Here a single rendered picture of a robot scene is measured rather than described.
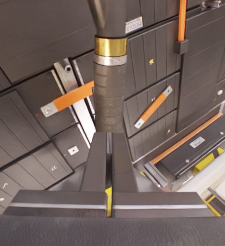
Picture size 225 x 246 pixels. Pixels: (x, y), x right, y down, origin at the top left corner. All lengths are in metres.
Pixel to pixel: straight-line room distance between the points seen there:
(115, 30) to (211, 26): 0.39
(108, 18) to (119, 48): 0.03
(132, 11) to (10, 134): 0.33
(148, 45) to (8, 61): 0.28
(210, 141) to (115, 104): 0.63
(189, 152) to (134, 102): 0.40
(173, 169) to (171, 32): 0.49
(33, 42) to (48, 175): 0.32
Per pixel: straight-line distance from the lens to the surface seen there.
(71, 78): 0.37
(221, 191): 3.10
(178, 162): 0.75
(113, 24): 0.22
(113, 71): 0.22
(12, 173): 0.45
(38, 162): 0.44
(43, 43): 0.31
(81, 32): 0.32
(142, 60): 0.42
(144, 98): 0.48
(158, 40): 0.44
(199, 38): 0.54
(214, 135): 0.86
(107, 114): 0.25
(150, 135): 0.59
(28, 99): 0.35
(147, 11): 0.40
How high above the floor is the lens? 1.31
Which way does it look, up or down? 43 degrees down
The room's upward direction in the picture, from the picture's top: 137 degrees clockwise
